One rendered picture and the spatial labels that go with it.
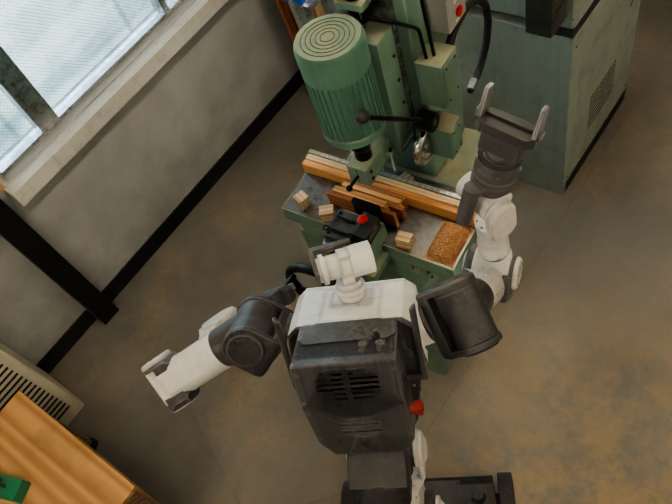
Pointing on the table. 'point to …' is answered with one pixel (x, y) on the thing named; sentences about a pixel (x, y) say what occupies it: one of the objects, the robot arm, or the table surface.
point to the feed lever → (426, 119)
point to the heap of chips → (448, 243)
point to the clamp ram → (367, 208)
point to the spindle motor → (340, 79)
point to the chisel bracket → (367, 171)
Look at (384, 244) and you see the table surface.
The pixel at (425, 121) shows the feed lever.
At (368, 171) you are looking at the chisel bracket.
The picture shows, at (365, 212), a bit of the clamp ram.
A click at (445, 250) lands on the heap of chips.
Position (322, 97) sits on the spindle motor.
